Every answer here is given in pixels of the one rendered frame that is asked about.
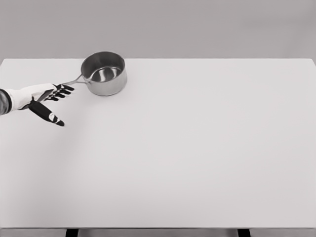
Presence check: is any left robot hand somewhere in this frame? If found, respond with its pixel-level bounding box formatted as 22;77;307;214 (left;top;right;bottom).
21;83;75;127

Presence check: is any steel saucepan with long handle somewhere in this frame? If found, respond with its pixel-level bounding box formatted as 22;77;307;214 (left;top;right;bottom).
58;51;128;97

